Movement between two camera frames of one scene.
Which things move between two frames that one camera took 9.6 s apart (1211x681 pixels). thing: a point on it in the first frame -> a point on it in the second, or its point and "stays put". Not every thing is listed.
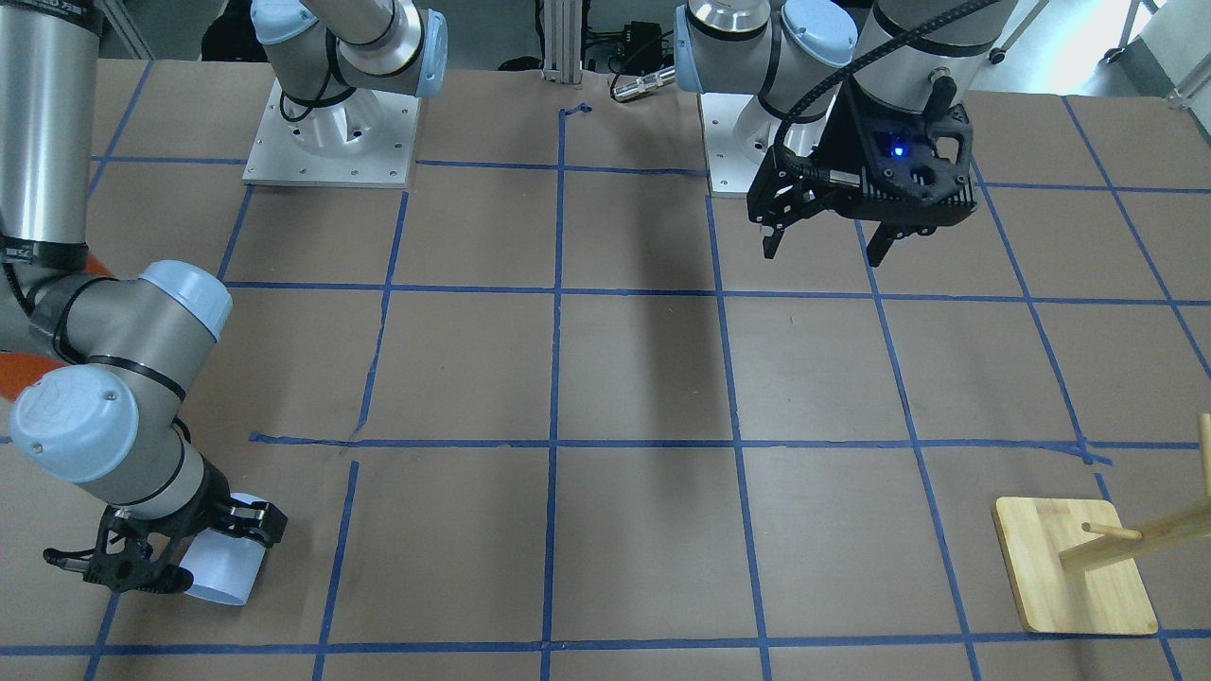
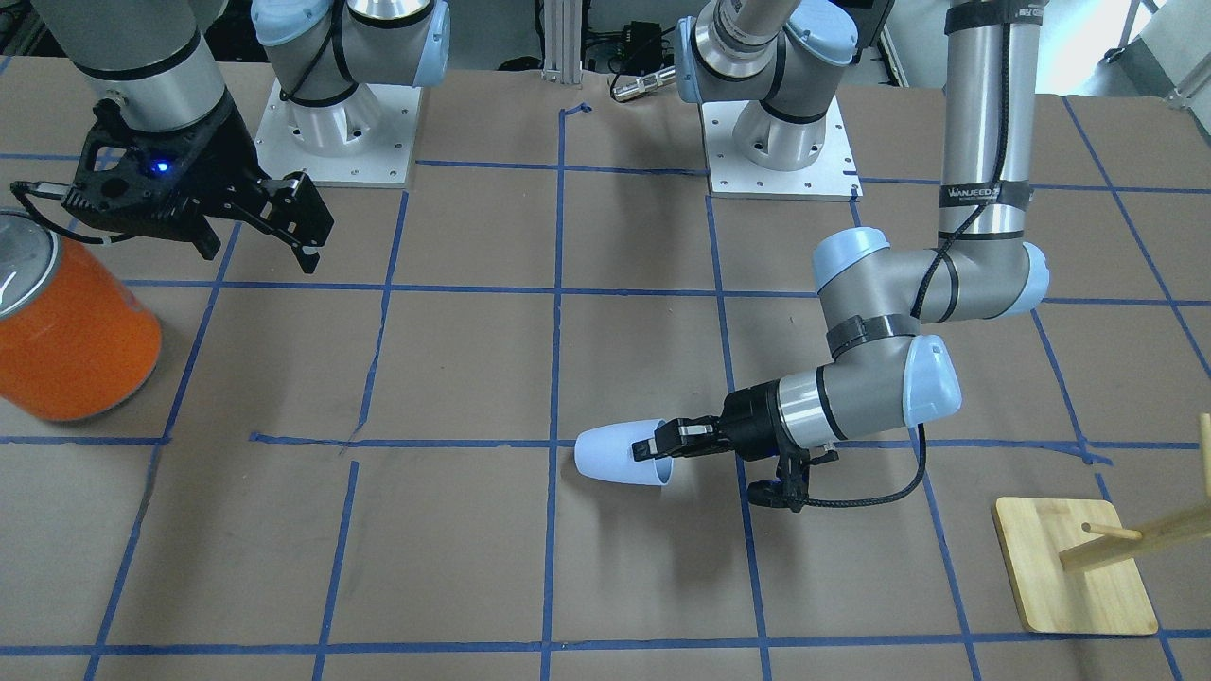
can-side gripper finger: x=261 y=519 -> x=307 y=261
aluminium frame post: x=563 y=41 stays put
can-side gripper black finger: x=120 y=572 -> x=204 y=237
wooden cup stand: x=1074 y=565 stays put
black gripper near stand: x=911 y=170 -> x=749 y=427
